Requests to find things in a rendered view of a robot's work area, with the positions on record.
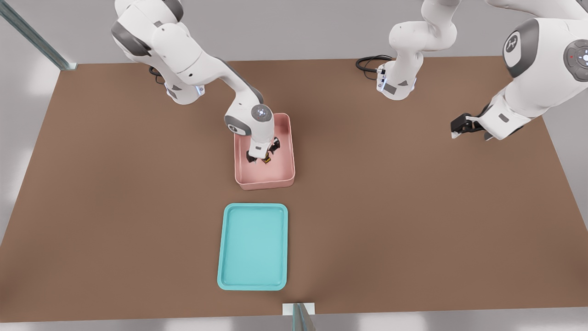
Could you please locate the pink plastic box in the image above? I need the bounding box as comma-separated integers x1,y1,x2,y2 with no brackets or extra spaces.
234,113,295,191

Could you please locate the pale blue-green tray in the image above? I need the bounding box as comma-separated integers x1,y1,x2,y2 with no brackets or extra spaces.
217,203,289,291

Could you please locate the silver frame post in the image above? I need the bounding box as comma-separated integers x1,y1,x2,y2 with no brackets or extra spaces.
282,302,317,331
0,0,78,71

